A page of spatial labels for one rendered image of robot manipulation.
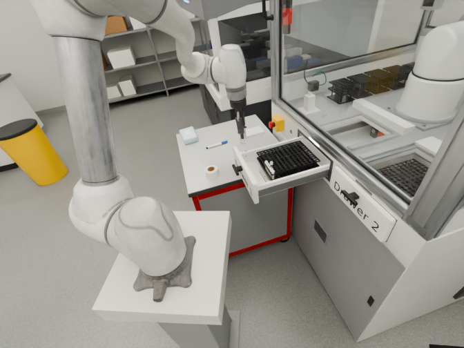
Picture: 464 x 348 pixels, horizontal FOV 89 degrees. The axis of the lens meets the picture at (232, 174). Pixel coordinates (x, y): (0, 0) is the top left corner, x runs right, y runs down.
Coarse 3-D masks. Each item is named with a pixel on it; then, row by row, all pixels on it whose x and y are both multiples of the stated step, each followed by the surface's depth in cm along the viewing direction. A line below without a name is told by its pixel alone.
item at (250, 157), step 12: (276, 144) 114; (312, 144) 110; (252, 156) 114; (324, 156) 103; (252, 168) 112; (312, 168) 97; (324, 168) 98; (276, 180) 95; (288, 180) 96; (300, 180) 98; (312, 180) 100; (264, 192) 96
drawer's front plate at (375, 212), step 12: (336, 168) 91; (336, 180) 92; (348, 180) 85; (336, 192) 95; (348, 192) 87; (360, 192) 80; (348, 204) 89; (360, 204) 82; (372, 204) 76; (360, 216) 84; (372, 216) 78; (384, 216) 72; (384, 228) 74; (384, 240) 76
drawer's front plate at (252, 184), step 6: (234, 150) 109; (234, 156) 113; (240, 156) 105; (240, 162) 102; (246, 168) 98; (240, 174) 110; (246, 174) 96; (246, 180) 99; (252, 180) 92; (246, 186) 104; (252, 186) 92; (252, 192) 95; (252, 198) 99; (258, 198) 95
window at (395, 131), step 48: (288, 0) 96; (336, 0) 71; (384, 0) 57; (432, 0) 47; (288, 48) 107; (336, 48) 77; (384, 48) 60; (432, 48) 50; (288, 96) 120; (336, 96) 84; (384, 96) 64; (432, 96) 52; (384, 144) 69; (432, 144) 55
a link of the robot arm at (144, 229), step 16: (128, 208) 62; (144, 208) 62; (160, 208) 64; (112, 224) 66; (128, 224) 59; (144, 224) 60; (160, 224) 62; (176, 224) 68; (112, 240) 66; (128, 240) 60; (144, 240) 60; (160, 240) 62; (176, 240) 67; (128, 256) 67; (144, 256) 63; (160, 256) 64; (176, 256) 69; (144, 272) 70; (160, 272) 69
